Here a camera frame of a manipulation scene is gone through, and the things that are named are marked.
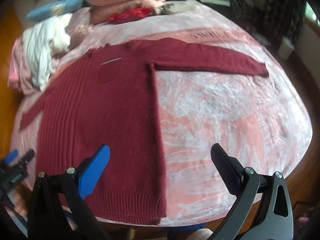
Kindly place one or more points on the floral patterned cushion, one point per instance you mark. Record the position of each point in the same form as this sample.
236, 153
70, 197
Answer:
80, 25

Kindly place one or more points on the blue pillow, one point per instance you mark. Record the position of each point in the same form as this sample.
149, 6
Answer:
57, 8

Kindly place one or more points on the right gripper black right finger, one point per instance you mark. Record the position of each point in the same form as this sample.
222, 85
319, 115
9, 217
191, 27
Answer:
229, 169

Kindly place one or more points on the dark red knit sweater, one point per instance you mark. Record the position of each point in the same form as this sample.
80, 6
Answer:
108, 96

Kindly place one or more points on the red shiny cloth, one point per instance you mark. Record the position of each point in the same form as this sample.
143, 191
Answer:
130, 15

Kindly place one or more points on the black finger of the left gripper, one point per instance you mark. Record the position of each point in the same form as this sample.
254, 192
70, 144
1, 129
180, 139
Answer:
26, 159

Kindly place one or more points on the white ribbed garment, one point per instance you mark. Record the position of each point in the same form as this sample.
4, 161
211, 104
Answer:
43, 41

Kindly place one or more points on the person's left hand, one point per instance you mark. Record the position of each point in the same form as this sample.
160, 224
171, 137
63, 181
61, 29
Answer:
20, 206

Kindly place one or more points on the pale pink garment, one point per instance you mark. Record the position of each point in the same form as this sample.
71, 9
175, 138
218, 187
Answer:
19, 77

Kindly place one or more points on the beige cloth item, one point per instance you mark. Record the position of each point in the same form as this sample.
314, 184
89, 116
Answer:
175, 7

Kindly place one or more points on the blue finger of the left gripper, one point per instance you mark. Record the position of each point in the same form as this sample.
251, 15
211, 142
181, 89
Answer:
10, 157

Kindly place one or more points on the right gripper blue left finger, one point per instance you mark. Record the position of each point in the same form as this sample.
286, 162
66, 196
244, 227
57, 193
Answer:
91, 169

